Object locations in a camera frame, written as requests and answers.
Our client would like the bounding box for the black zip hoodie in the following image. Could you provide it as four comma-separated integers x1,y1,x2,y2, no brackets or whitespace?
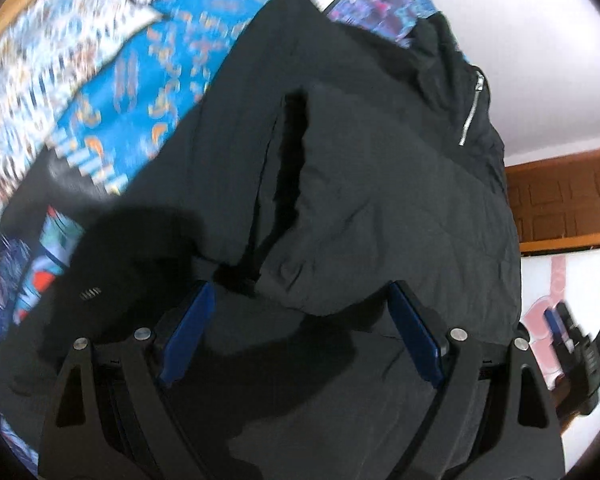
0,0,521,479

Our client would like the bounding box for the brown wooden door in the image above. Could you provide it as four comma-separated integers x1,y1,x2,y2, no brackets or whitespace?
506,150,600,255

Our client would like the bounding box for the colourful patchwork quilt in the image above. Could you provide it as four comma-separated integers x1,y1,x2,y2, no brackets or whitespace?
0,0,436,472

